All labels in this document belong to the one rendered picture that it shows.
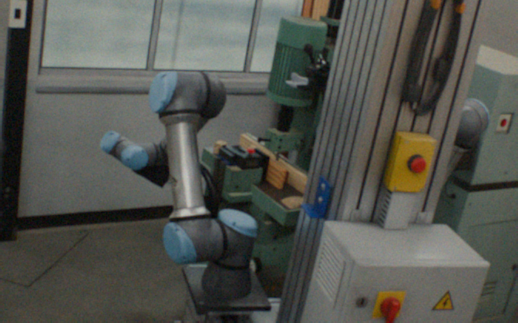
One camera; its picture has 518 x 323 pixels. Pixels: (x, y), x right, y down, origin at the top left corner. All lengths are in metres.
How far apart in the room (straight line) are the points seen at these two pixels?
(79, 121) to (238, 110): 0.96
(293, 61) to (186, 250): 0.96
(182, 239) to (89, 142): 2.07
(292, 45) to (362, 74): 0.98
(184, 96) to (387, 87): 0.62
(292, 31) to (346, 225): 1.09
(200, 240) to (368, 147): 0.57
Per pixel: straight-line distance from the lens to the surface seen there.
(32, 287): 3.64
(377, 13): 1.68
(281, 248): 2.77
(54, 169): 3.99
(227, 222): 2.06
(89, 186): 4.10
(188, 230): 2.00
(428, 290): 1.69
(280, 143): 2.80
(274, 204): 2.61
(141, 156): 2.36
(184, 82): 2.05
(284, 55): 2.68
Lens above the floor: 1.93
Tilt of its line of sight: 20 degrees down
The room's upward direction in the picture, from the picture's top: 11 degrees clockwise
